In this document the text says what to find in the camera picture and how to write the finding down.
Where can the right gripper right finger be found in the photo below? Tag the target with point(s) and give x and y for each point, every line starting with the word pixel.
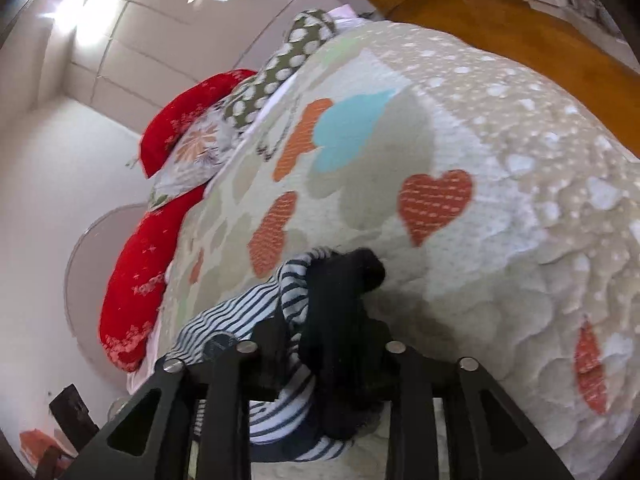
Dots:
pixel 488 435

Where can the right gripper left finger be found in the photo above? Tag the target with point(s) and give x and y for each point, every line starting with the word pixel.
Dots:
pixel 151 436

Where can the navy striped child pants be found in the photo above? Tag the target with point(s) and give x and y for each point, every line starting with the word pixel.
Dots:
pixel 334 388

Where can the red long pillow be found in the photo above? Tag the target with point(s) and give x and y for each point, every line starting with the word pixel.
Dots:
pixel 136 287

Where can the white round headboard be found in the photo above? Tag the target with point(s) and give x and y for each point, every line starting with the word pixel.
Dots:
pixel 87 272

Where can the heart patterned quilt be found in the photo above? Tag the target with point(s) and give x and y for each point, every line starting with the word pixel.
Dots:
pixel 505 214

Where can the floral pillow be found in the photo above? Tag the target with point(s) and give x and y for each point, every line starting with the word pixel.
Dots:
pixel 198 156

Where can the red pillow at headboard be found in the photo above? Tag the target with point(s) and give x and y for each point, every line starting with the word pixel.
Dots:
pixel 172 121

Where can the white wardrobe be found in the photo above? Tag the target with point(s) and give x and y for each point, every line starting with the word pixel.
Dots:
pixel 128 58

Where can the green polka dot bolster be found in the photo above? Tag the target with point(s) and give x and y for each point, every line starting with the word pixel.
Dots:
pixel 310 29

